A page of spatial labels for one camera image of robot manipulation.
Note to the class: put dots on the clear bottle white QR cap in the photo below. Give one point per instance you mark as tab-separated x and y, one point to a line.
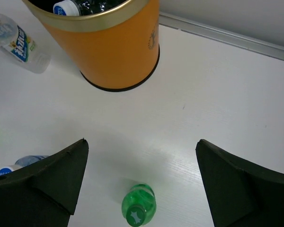
20	47

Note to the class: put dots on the clear bottle blue cap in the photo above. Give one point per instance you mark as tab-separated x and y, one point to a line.
84	7

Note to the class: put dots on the orange bin with gold rim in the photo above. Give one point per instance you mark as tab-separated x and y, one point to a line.
115	50

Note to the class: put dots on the aluminium rail frame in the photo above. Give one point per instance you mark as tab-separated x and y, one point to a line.
223	36

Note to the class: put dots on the green bottle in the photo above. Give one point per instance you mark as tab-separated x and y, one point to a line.
139	205

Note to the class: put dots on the blue label water bottle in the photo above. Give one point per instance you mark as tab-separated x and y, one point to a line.
22	162

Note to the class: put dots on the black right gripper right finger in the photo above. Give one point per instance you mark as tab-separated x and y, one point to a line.
240	193

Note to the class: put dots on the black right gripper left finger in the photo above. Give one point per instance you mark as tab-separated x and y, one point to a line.
45	193

